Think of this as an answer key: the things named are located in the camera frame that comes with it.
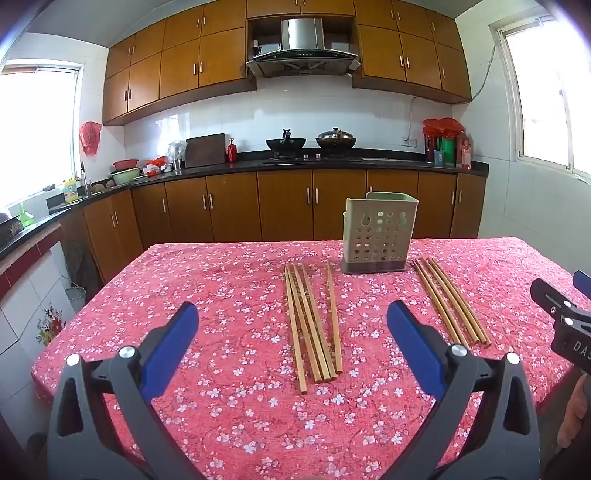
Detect gas stove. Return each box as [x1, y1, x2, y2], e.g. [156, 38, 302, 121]
[263, 151, 363, 164]

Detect wooden wall cabinets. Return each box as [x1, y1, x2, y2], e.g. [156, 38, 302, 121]
[102, 0, 472, 126]

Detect hanging red plastic bag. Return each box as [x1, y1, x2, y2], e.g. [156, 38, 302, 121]
[79, 121, 102, 158]

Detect wide window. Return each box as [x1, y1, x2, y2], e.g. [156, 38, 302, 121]
[0, 65, 84, 208]

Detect dark patterned tray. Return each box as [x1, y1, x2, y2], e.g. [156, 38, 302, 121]
[0, 215, 24, 243]

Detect person's right hand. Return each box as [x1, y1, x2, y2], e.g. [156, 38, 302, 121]
[556, 375, 591, 463]

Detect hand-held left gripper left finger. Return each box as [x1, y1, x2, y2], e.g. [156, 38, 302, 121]
[46, 301, 200, 480]

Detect clear glass jar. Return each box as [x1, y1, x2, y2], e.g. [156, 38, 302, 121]
[168, 141, 188, 171]

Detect red box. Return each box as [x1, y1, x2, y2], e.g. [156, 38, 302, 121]
[456, 131, 472, 171]

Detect black stone countertop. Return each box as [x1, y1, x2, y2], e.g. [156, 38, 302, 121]
[0, 148, 489, 261]

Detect perforated green chopstick holder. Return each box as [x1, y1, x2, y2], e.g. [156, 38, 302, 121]
[342, 191, 420, 274]

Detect red floral tablecloth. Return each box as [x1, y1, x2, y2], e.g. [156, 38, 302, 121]
[30, 236, 591, 480]

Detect tall window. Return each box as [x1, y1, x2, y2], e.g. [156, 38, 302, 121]
[496, 14, 591, 176]

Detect wok with metal lid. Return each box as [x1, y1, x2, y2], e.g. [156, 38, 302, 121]
[316, 128, 358, 151]

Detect wooden base cabinets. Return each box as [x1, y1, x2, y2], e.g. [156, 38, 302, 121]
[60, 167, 488, 284]

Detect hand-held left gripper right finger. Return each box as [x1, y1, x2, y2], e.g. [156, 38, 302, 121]
[387, 300, 541, 480]

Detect steel range hood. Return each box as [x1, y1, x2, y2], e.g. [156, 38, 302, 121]
[246, 17, 362, 78]

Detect red and white bag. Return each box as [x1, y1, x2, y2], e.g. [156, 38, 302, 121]
[142, 157, 172, 176]

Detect dark wooden cutting board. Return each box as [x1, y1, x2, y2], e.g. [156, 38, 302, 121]
[185, 133, 227, 169]

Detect wooden chopsticks on table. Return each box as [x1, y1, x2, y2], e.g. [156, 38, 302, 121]
[412, 259, 468, 350]

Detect black wok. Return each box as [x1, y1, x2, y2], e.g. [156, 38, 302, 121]
[265, 129, 308, 153]

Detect wooden chopstick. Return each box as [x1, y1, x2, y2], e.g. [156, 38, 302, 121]
[300, 263, 337, 380]
[425, 257, 486, 347]
[326, 261, 344, 374]
[284, 267, 308, 395]
[430, 256, 493, 346]
[294, 263, 330, 382]
[288, 265, 323, 383]
[418, 258, 479, 348]

